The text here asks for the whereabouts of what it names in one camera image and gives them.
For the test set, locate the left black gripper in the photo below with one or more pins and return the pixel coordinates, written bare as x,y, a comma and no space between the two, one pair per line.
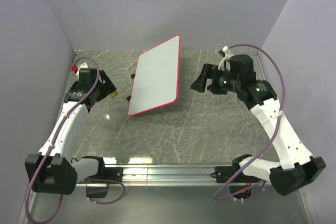
107,88

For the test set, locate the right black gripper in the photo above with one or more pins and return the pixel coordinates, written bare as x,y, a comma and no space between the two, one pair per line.
209,71

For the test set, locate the yellow whiteboard eraser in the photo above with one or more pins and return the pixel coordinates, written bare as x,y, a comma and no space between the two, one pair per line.
113,94

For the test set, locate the white board with pink frame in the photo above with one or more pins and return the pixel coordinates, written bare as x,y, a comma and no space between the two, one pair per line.
156,77

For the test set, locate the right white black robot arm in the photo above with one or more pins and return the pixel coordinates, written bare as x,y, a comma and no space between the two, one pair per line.
297,166

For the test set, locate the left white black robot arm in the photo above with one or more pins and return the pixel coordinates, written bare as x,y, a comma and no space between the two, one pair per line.
50,170

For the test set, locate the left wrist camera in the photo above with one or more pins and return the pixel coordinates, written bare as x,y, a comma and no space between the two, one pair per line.
76,68

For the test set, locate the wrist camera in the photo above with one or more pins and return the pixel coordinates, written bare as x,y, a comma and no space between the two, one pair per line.
76,68
226,54

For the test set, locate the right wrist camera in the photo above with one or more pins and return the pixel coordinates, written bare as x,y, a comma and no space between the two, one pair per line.
226,54

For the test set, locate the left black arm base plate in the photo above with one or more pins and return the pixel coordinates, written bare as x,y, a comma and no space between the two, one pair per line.
109,173

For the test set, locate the aluminium mounting rail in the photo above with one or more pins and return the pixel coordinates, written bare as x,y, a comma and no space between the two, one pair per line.
180,193

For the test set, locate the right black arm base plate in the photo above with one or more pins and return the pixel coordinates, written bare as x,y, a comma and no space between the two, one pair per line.
223,173

